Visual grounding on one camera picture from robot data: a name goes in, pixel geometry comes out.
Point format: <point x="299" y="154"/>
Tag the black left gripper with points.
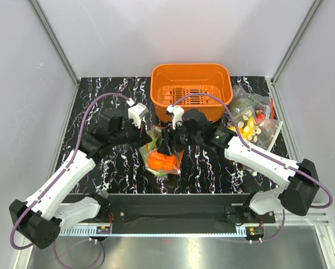
<point x="142" y="138"/>

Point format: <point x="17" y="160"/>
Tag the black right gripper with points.
<point x="170" y="140"/>

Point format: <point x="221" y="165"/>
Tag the orange fake orange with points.
<point x="156" y="161"/>
<point x="170" y="162"/>

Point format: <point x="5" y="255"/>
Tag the clear orange-zip bag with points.
<point x="156" y="131"/>

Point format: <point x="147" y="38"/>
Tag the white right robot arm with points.
<point x="294" y="193"/>

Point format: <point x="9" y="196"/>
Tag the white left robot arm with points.
<point x="38" y="218"/>

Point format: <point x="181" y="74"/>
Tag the dark green fake avocado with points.
<point x="156" y="142"/>

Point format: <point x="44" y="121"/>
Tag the orange plastic basket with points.
<point x="170" y="82"/>

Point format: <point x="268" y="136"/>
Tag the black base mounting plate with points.
<point x="174" y="214"/>

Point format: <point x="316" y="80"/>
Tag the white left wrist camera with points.
<point x="136" y="113"/>

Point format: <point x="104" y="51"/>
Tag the white slotted cable duct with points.
<point x="87" y="230"/>

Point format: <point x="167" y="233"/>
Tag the aluminium left corner post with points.
<point x="46" y="25"/>

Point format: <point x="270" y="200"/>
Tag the aluminium corner post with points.
<point x="307" y="20"/>
<point x="46" y="25"/>

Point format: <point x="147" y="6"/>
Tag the aluminium right corner post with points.
<point x="307" y="20"/>

